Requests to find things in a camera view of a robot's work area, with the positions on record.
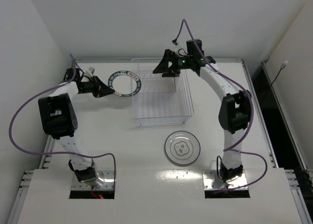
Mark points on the white plate green rim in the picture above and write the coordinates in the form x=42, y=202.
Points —
x=182, y=148

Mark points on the metal base plate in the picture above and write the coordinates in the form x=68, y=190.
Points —
x=104, y=182
x=211, y=181

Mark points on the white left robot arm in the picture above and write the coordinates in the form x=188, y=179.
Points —
x=59, y=121

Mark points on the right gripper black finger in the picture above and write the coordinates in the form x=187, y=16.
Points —
x=171, y=74
x=164, y=67

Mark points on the black cable white connector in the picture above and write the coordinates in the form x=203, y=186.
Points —
x=282, y=66

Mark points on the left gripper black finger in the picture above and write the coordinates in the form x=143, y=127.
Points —
x=103, y=92
x=101, y=86

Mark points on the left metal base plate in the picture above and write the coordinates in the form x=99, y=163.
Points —
x=104, y=182

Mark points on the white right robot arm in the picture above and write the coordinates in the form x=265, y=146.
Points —
x=235, y=111

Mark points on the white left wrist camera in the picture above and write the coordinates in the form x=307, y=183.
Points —
x=90, y=72

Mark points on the white wire dish rack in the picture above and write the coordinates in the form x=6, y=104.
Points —
x=161, y=100

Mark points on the dark green ring plate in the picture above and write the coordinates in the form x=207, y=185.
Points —
x=130, y=74

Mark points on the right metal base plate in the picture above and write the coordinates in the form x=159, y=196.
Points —
x=211, y=181

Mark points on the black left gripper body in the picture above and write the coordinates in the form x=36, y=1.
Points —
x=96, y=87

